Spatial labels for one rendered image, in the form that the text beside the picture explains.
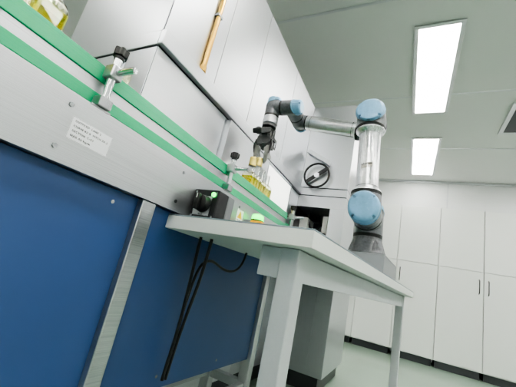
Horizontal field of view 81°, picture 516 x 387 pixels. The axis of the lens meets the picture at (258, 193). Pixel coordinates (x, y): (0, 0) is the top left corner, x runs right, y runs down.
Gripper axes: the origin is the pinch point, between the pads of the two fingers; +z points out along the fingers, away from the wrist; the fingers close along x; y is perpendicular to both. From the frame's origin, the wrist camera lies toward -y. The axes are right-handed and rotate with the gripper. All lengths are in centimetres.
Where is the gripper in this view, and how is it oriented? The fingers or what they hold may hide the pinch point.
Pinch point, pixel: (259, 160)
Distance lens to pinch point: 146.2
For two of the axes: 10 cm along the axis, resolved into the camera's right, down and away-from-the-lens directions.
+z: -2.1, 9.4, -2.6
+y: 4.1, 3.2, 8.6
